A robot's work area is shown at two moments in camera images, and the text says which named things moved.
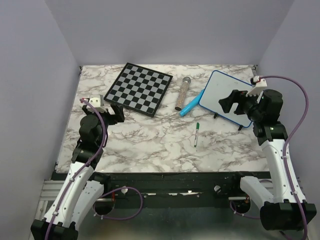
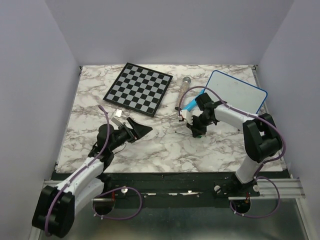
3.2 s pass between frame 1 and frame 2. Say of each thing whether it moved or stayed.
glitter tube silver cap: stayed
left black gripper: moved
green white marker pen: moved
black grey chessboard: stayed
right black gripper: moved
